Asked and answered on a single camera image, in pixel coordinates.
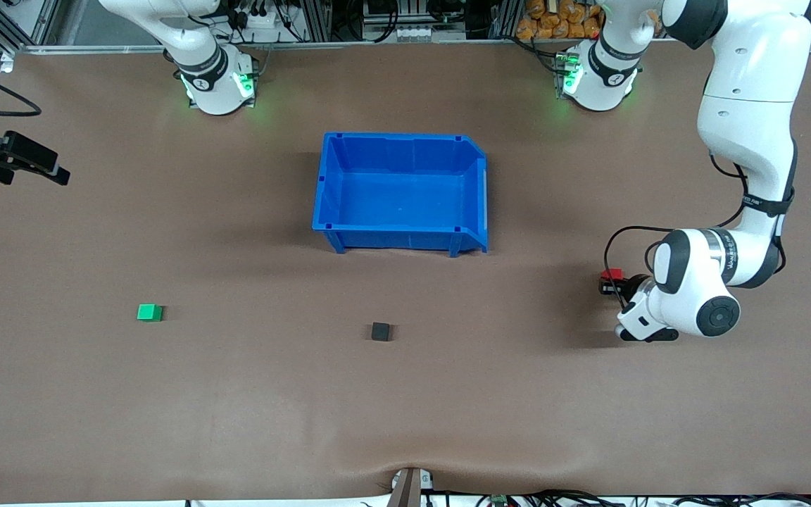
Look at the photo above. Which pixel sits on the grey connector strip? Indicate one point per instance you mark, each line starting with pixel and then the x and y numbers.
pixel 412 33

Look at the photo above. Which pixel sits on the green cube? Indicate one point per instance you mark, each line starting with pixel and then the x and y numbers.
pixel 148 312

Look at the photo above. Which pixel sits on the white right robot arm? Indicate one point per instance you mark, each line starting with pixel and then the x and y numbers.
pixel 201 63

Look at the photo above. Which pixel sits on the aluminium table edge rail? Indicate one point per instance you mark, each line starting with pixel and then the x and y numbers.
pixel 377 44

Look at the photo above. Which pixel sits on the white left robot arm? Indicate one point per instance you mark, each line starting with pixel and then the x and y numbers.
pixel 750 105

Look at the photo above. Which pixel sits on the white power strip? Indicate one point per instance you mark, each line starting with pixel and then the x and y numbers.
pixel 265 20

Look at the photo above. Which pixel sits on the metal table clamp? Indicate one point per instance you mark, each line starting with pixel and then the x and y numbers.
pixel 405 493

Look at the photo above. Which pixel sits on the brown table mat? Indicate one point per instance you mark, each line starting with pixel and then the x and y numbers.
pixel 405 394

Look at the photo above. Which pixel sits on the blue plastic storage bin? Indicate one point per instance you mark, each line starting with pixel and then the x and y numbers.
pixel 398 197

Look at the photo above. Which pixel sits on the orange packet pile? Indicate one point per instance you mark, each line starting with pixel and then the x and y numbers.
pixel 560 17

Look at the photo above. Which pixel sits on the red cube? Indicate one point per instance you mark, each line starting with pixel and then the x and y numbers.
pixel 612 274

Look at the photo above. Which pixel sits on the black cube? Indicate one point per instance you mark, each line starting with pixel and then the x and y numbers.
pixel 380 332

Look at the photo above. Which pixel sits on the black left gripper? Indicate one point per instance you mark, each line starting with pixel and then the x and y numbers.
pixel 635 286

